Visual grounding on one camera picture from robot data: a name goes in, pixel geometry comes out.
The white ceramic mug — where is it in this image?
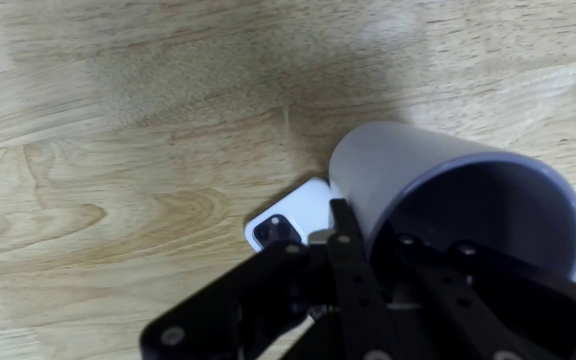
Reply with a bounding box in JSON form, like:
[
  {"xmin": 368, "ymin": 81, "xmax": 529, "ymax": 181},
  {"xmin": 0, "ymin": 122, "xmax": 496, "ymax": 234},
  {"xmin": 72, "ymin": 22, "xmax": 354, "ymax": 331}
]
[{"xmin": 326, "ymin": 120, "xmax": 576, "ymax": 282}]

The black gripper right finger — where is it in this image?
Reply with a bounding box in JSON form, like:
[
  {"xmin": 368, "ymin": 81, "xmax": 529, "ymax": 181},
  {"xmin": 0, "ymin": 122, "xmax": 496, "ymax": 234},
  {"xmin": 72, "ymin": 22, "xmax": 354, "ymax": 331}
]
[{"xmin": 374, "ymin": 229, "xmax": 576, "ymax": 360}]

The smartphone with landscape photo case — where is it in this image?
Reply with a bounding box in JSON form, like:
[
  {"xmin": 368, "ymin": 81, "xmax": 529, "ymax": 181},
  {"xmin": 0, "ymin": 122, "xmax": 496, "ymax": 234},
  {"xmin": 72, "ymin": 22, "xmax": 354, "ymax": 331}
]
[{"xmin": 245, "ymin": 176, "xmax": 345, "ymax": 255}]

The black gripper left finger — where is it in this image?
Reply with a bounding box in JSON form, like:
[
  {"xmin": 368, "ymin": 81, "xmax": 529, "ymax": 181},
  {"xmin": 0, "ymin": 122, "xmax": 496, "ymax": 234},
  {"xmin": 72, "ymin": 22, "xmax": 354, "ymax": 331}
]
[{"xmin": 140, "ymin": 199, "xmax": 397, "ymax": 360}]

